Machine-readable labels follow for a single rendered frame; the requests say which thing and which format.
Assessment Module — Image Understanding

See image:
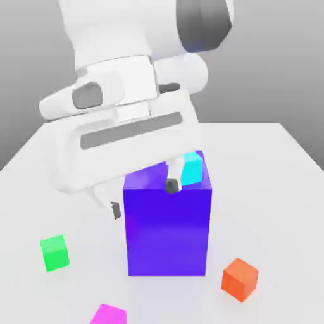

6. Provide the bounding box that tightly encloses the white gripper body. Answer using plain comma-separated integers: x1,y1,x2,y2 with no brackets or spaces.
47,89,204,195

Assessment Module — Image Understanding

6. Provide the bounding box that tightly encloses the small orange cube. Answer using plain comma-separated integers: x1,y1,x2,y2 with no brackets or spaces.
220,258,259,304

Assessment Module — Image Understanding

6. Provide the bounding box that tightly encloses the small magenta cube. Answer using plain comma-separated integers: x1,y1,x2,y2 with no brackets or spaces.
89,303,128,324

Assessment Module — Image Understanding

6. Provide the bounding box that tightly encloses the large blue box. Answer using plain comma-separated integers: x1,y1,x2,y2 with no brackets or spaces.
122,149,213,277

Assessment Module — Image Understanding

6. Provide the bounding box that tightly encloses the small cyan cube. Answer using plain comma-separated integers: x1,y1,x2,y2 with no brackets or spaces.
180,151,205,187

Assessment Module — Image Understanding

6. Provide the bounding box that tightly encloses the small green cube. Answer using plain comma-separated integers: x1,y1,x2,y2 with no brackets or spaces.
39,234,71,273

